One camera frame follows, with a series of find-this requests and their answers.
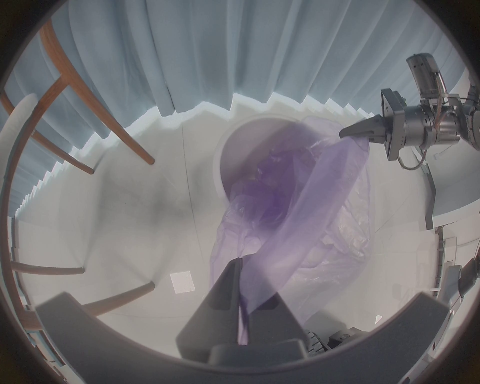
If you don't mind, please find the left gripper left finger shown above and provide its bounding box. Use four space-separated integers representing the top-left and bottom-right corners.
176 258 243 363

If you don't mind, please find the purple plastic bag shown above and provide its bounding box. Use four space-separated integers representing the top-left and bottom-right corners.
208 116 376 346

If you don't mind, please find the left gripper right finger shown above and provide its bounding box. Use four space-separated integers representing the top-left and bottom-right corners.
247 292 312 357

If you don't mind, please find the white cushioned wooden chair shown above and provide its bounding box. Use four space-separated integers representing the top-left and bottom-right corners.
0 19 156 334

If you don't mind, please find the pale blue curtain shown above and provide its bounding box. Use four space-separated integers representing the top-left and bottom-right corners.
4 0 469 211

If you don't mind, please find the white trash bin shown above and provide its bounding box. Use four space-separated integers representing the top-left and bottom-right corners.
213 117 323 205

